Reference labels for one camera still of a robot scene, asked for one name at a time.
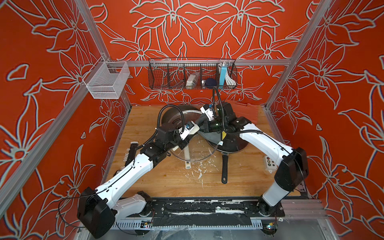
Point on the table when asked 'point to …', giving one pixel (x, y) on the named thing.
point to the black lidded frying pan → (230, 142)
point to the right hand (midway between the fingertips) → (192, 128)
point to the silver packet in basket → (192, 79)
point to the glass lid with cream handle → (196, 148)
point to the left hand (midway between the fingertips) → (190, 129)
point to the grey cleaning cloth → (213, 137)
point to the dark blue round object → (210, 83)
